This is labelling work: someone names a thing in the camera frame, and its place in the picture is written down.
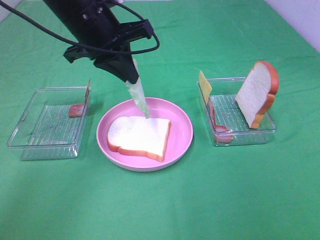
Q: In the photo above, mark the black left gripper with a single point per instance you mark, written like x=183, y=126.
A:
x=114, y=36

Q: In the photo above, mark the green lettuce leaf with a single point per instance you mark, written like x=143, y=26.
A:
x=135, y=87

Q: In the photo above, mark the bacon strip from box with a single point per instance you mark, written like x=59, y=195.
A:
x=76, y=110
x=226, y=139

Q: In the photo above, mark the bread slice from box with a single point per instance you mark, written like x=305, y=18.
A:
x=258, y=92
x=139, y=136

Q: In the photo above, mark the yellow cheese slice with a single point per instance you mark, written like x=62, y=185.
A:
x=205, y=86

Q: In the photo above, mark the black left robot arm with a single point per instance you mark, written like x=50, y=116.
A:
x=74, y=11

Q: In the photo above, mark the pink round plate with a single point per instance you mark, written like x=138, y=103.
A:
x=179, y=138

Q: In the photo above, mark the clear plastic box left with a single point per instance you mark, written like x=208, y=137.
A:
x=45, y=131

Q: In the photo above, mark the clear plastic box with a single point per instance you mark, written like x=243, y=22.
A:
x=228, y=113
x=45, y=131

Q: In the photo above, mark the clear plastic box right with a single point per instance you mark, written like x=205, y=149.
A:
x=228, y=113

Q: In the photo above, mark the green tablecloth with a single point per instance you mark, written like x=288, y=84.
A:
x=253, y=192

